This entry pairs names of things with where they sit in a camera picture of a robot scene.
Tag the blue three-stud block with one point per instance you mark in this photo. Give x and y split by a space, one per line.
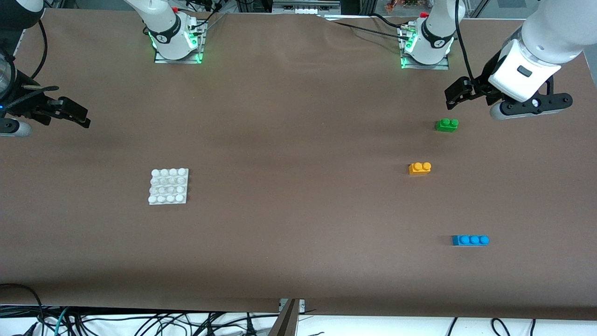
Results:
470 241

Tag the yellow two-stud block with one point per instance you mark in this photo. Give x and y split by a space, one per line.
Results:
419 169

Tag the orange red background clutter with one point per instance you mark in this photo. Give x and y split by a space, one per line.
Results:
401 4

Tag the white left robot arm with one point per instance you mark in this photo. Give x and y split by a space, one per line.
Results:
550 32

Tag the white studded base plate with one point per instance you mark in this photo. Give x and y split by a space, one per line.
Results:
168 186

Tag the white perforated rail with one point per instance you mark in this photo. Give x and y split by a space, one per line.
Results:
305 7

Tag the green two-stud block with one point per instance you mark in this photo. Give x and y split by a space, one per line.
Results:
447 126

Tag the small metal edge bracket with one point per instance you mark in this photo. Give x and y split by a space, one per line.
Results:
302 305

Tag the dark slanted post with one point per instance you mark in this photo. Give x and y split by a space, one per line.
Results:
285 324

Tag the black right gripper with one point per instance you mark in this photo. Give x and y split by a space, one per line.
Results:
29 105

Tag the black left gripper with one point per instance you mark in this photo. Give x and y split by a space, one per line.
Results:
482 85

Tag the brown table cover sheet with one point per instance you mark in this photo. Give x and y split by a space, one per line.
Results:
280 233

